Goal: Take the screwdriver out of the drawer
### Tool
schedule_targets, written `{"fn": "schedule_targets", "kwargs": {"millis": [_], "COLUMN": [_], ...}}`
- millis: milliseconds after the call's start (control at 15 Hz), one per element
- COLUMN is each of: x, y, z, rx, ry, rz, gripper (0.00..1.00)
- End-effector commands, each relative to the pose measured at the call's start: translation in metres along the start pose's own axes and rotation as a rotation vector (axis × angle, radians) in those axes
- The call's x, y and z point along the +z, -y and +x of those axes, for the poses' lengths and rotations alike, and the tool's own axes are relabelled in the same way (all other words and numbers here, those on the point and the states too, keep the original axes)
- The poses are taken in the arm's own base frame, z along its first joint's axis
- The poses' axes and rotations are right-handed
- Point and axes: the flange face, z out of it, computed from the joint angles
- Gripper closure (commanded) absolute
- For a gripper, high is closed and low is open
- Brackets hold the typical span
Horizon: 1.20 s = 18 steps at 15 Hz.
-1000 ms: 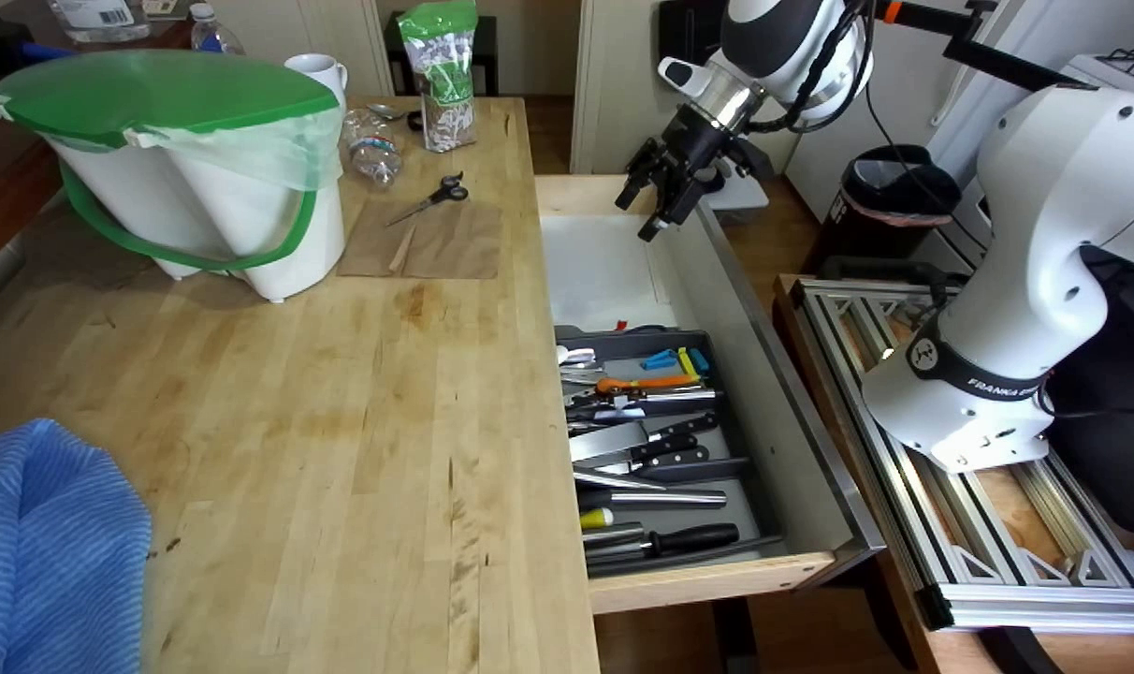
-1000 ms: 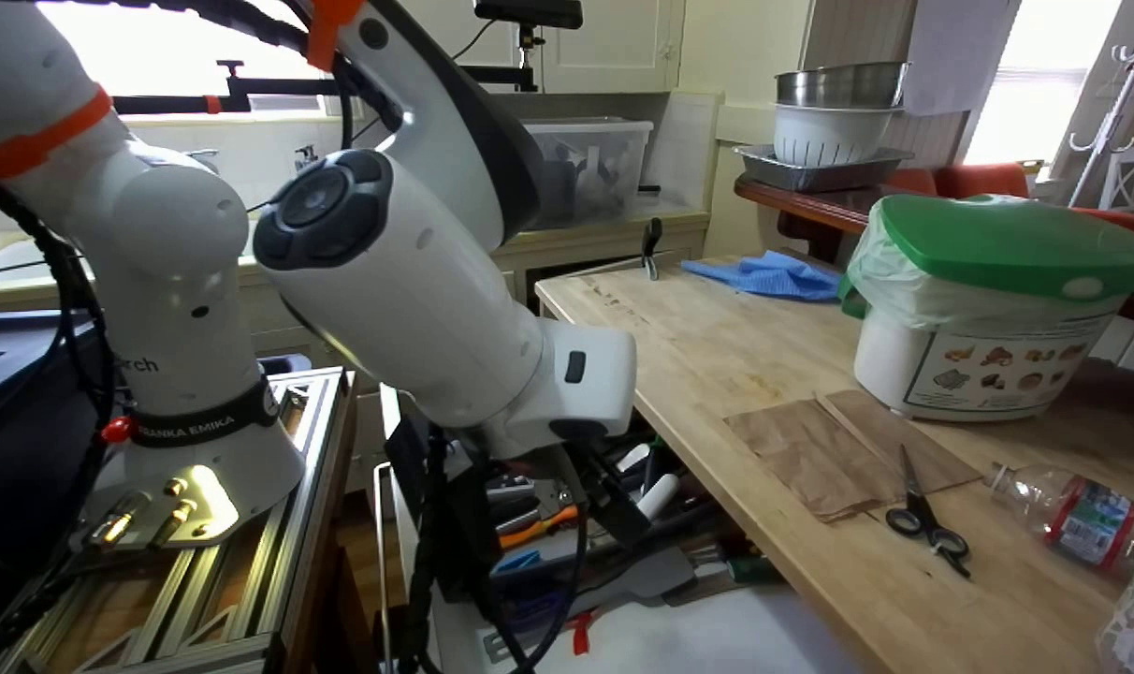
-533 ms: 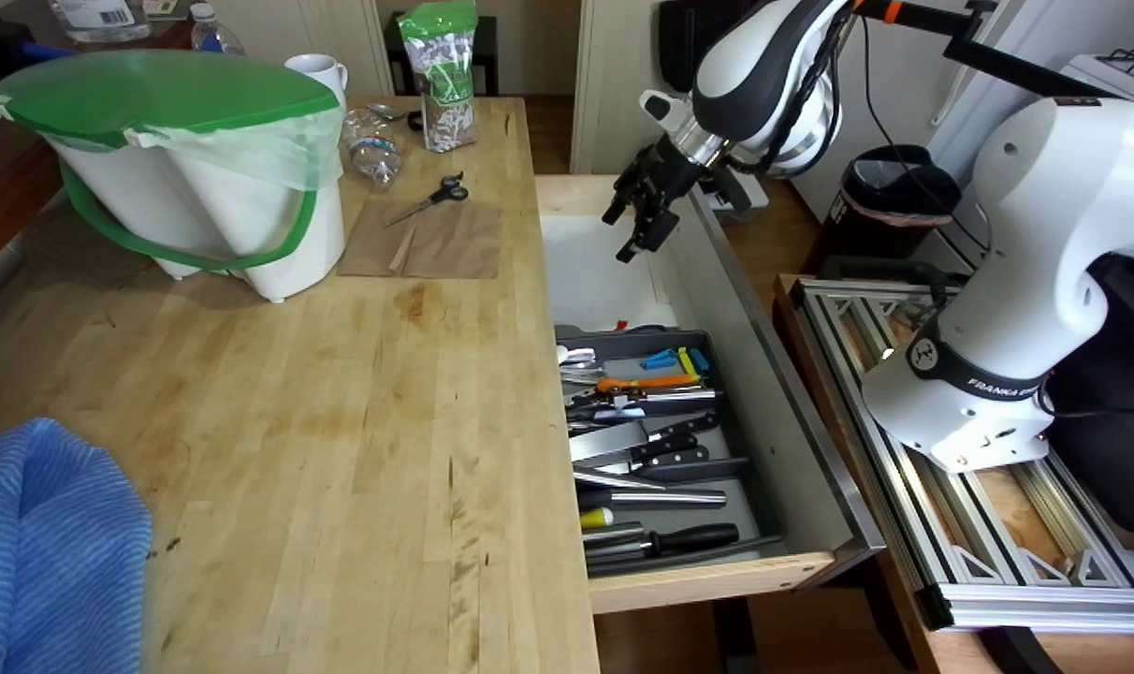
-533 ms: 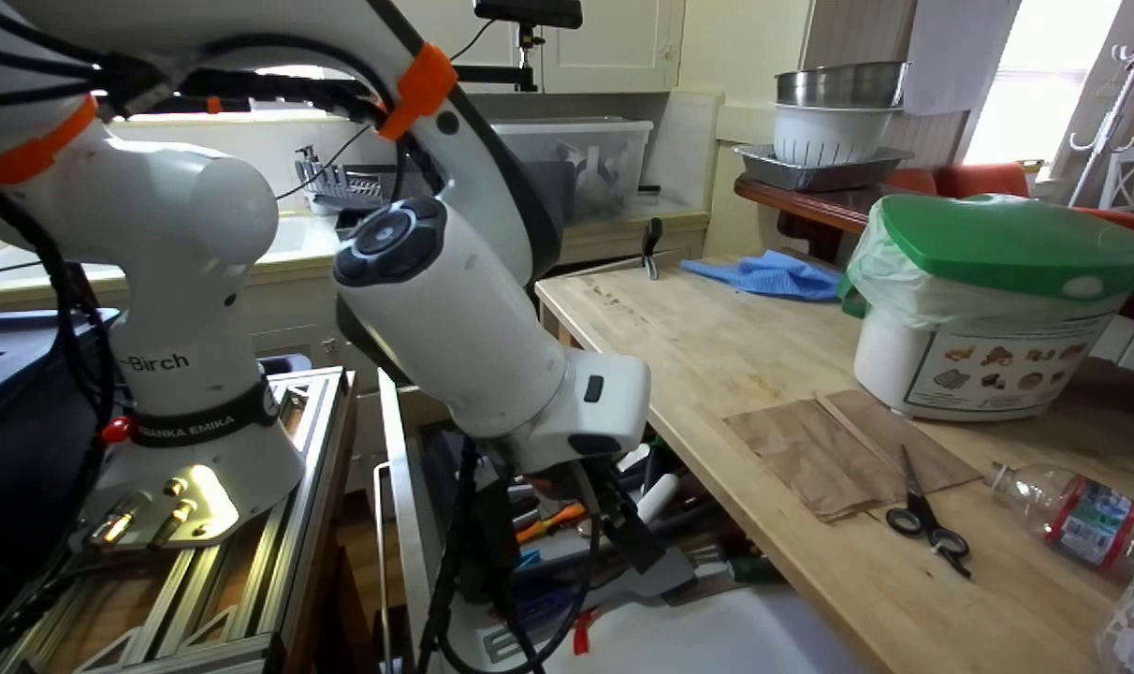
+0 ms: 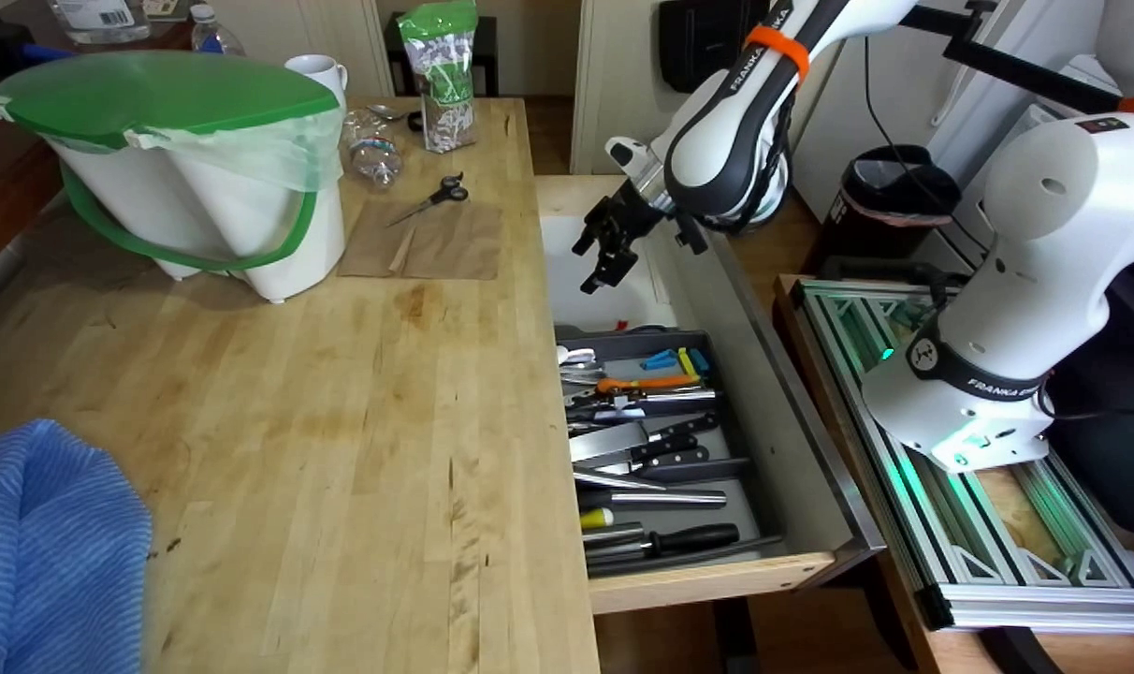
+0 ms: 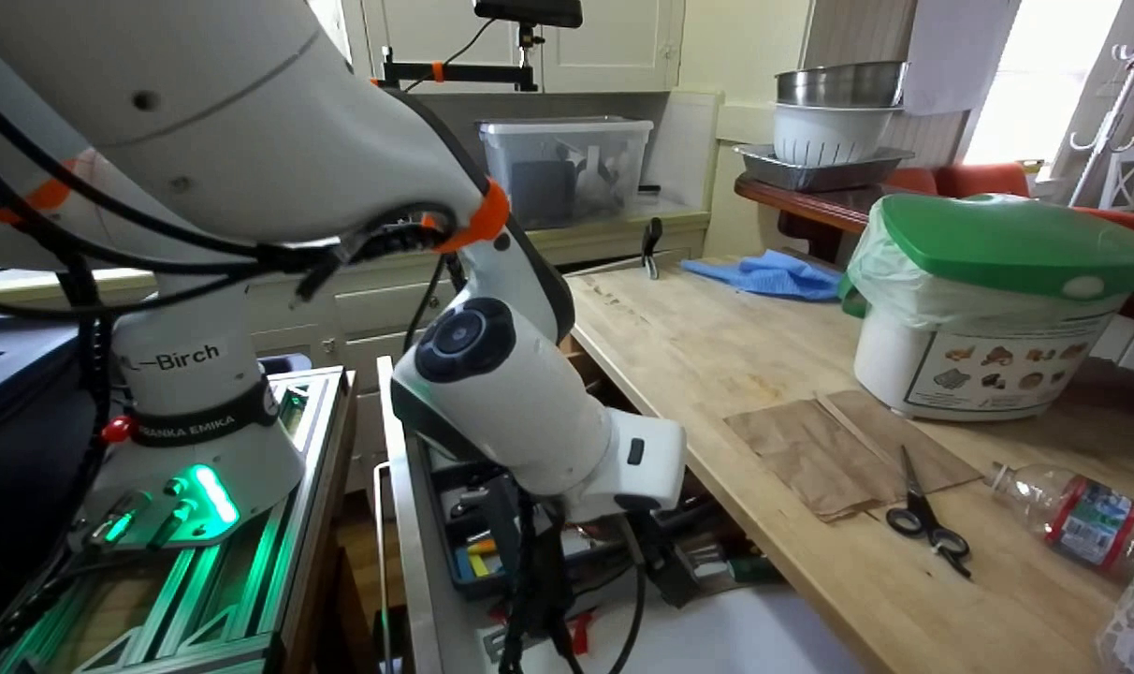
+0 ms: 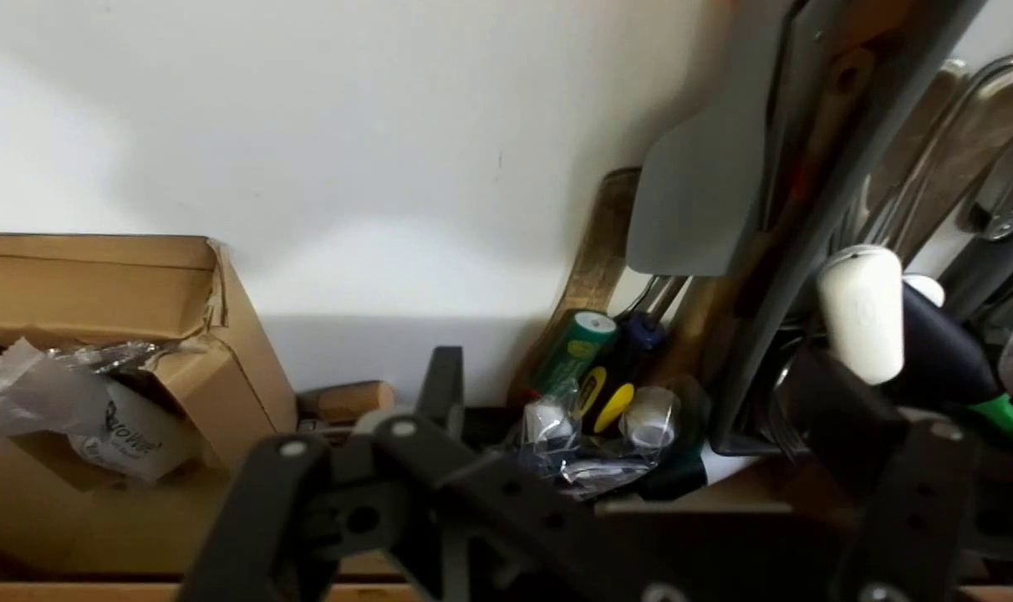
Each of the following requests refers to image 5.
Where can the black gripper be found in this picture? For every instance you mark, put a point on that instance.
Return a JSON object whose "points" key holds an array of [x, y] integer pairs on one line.
{"points": [[628, 217]]}

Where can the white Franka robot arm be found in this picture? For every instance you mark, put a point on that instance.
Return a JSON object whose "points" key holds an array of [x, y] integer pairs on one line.
{"points": [[710, 136]]}

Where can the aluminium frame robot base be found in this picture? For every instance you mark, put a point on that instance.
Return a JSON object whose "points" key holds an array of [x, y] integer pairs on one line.
{"points": [[989, 546]]}

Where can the wooden drawer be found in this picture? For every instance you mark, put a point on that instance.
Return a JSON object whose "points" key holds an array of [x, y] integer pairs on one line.
{"points": [[715, 583]]}

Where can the small blue tool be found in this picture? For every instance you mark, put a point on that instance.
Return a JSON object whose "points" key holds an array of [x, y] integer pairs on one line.
{"points": [[661, 359]]}

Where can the small yellow tool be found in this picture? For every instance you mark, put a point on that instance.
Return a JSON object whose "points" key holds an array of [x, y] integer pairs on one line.
{"points": [[688, 365]]}

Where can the silver utensil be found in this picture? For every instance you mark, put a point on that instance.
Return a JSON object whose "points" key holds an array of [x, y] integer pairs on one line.
{"points": [[663, 398]]}

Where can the steel cleaver blade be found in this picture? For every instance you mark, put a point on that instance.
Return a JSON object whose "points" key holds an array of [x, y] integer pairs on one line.
{"points": [[605, 443]]}

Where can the green topped grain bag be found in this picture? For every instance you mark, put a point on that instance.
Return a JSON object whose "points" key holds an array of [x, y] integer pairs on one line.
{"points": [[438, 87]]}

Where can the crumpled clear plastic bottle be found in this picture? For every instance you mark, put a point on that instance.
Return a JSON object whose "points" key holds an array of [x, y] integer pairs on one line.
{"points": [[372, 152]]}

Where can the steel sharpening rod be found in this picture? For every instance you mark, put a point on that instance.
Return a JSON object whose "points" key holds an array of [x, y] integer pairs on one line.
{"points": [[663, 497]]}

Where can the grey utensil tray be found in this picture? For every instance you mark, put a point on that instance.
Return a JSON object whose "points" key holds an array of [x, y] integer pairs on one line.
{"points": [[744, 499]]}

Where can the black trash can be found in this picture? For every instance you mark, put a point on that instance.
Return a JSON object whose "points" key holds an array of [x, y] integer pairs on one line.
{"points": [[895, 187]]}

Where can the white mug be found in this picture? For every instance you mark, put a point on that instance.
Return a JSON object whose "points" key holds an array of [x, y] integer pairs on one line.
{"points": [[322, 72]]}

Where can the white bin with green lid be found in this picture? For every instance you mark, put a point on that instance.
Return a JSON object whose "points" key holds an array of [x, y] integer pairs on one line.
{"points": [[203, 187]]}

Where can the clear bottle with blue label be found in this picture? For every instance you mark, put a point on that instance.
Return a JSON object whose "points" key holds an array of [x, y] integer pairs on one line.
{"points": [[206, 28]]}

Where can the white container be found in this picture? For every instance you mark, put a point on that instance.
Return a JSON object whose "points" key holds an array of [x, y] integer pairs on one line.
{"points": [[90, 12]]}

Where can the blue cloth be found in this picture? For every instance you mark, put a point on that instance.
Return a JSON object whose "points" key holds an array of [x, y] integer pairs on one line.
{"points": [[41, 546]]}

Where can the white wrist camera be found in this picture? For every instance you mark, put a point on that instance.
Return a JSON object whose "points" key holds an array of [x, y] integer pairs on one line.
{"points": [[628, 157]]}

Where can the black wall speaker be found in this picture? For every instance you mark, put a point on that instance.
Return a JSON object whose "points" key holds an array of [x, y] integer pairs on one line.
{"points": [[691, 48]]}

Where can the black camera stand pole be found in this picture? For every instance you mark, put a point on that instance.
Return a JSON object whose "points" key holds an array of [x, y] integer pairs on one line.
{"points": [[1026, 70]]}

